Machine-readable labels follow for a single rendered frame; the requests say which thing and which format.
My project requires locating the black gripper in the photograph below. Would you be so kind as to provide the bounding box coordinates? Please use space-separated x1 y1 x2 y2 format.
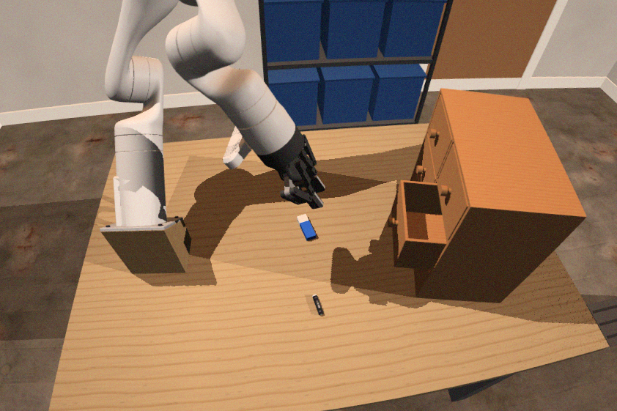
256 126 325 209

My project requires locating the small orange wooden chest of drawers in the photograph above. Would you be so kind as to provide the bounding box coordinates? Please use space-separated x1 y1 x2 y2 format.
415 88 587 303

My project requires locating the blue and white eraser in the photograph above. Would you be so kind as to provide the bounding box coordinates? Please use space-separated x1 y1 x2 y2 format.
297 214 316 241

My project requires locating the black aaa battery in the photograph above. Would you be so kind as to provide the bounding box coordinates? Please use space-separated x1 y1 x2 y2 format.
312 295 324 315

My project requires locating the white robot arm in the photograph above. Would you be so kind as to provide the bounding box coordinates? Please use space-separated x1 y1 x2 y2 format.
105 0 295 226

